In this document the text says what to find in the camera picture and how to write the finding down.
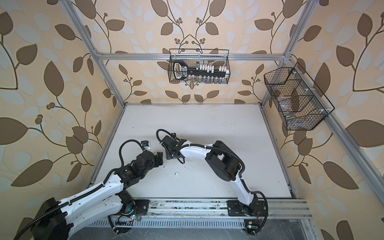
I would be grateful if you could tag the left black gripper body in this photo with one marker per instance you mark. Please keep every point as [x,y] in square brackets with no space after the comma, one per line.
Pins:
[142,174]

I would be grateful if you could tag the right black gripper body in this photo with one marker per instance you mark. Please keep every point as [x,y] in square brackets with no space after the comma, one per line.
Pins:
[169,154]

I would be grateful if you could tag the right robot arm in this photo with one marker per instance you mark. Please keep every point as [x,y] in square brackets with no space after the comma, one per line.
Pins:
[225,164]

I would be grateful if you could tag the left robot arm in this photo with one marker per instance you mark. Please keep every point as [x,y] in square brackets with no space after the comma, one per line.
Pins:
[59,220]

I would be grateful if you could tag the black tool with white bits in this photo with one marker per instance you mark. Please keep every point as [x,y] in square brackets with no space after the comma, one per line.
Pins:
[182,71]

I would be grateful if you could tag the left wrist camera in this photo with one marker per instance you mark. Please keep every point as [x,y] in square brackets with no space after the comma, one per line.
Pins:
[146,145]

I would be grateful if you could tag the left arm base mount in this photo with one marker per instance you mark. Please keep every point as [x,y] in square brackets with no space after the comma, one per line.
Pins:
[135,207]

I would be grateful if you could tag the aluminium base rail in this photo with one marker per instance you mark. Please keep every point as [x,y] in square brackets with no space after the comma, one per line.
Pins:
[217,208]

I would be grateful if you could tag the black wire basket centre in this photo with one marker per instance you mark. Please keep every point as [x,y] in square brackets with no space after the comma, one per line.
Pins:
[217,57]

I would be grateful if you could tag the black wire basket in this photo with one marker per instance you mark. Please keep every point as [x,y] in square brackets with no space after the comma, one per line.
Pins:
[300,102]
[217,57]

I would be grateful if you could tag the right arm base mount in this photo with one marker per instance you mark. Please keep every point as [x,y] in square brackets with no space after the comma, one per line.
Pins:
[256,209]

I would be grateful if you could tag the black wire basket right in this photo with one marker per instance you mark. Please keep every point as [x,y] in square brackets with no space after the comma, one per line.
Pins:
[300,102]

